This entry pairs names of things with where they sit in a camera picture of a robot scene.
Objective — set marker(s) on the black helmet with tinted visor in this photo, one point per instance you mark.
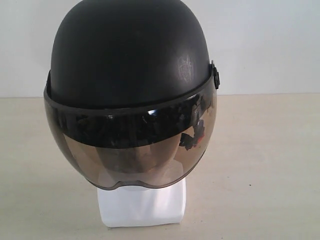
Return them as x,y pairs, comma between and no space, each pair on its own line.
131,94

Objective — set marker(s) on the white mannequin head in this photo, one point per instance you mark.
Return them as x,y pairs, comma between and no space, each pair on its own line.
137,206

